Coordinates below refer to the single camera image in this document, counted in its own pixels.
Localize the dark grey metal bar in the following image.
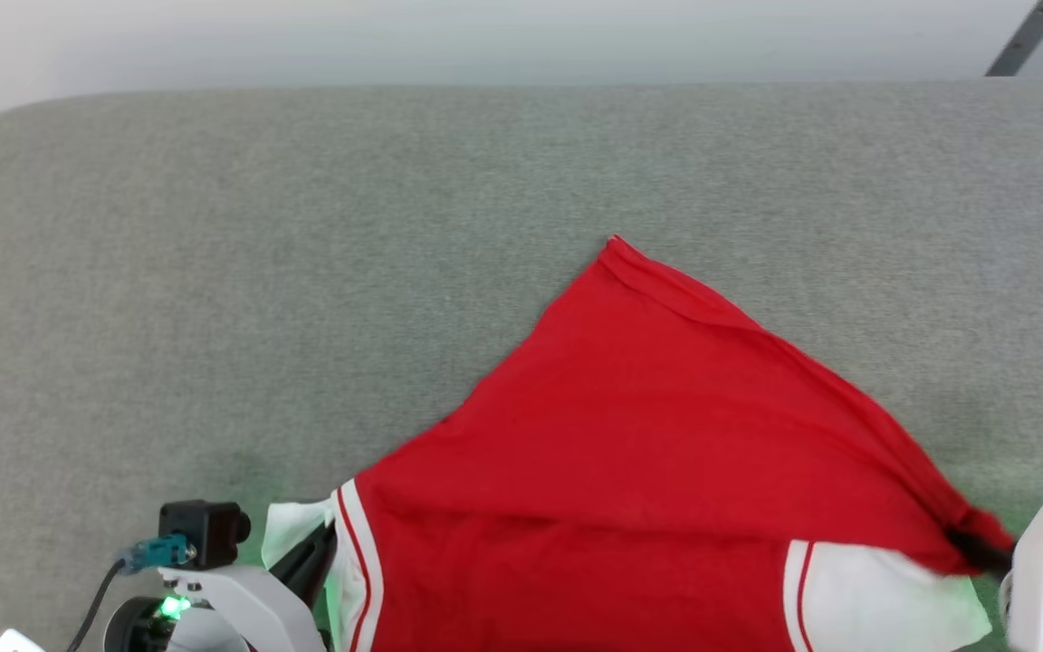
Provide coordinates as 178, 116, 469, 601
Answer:
985, 0, 1043, 78

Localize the black cable with teal connector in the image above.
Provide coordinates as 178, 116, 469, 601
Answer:
64, 533, 196, 652

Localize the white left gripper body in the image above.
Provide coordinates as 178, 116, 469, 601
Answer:
158, 563, 330, 652

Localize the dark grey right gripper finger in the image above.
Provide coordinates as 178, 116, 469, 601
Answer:
945, 525, 1019, 577

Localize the red and white basketball jersey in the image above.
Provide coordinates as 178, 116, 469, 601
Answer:
261, 234, 1017, 652

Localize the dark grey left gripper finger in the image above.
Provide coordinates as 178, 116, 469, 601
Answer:
270, 521, 339, 609

